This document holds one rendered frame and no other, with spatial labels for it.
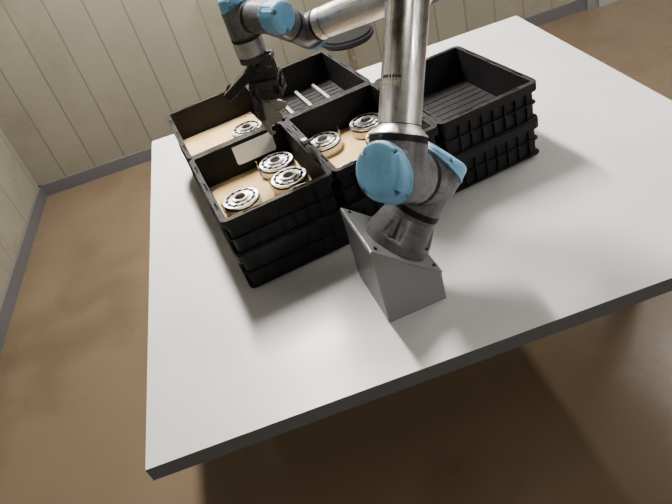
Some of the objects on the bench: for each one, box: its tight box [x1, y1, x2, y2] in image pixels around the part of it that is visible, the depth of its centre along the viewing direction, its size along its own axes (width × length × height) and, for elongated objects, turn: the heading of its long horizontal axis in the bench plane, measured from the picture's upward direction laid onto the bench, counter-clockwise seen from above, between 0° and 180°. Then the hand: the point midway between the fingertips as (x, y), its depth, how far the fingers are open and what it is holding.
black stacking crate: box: [204, 195, 350, 288], centre depth 174 cm, size 40×30×12 cm
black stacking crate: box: [455, 117, 539, 193], centre depth 184 cm, size 40×30×12 cm
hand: (270, 125), depth 168 cm, fingers open, 5 cm apart
